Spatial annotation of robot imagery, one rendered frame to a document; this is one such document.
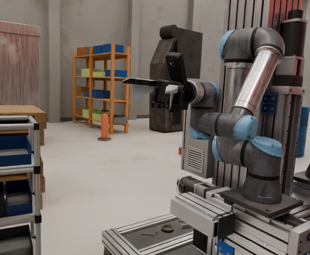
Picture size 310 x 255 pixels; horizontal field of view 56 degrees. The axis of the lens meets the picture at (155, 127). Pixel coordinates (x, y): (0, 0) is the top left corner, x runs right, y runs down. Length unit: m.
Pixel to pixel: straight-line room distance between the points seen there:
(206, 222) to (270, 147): 0.38
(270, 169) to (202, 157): 0.48
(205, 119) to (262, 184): 0.36
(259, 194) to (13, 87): 4.83
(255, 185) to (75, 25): 8.76
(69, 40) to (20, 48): 4.02
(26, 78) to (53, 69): 3.42
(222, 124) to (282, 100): 0.50
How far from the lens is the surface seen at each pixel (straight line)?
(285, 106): 1.36
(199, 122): 0.95
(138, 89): 0.82
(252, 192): 1.17
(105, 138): 6.23
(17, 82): 5.51
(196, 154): 1.56
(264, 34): 1.14
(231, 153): 1.18
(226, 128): 0.90
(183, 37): 7.42
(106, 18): 10.00
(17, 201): 1.99
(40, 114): 2.89
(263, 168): 1.15
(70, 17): 9.53
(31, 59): 5.57
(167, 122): 7.52
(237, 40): 1.17
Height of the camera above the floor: 1.23
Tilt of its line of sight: 8 degrees down
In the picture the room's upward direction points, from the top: 2 degrees clockwise
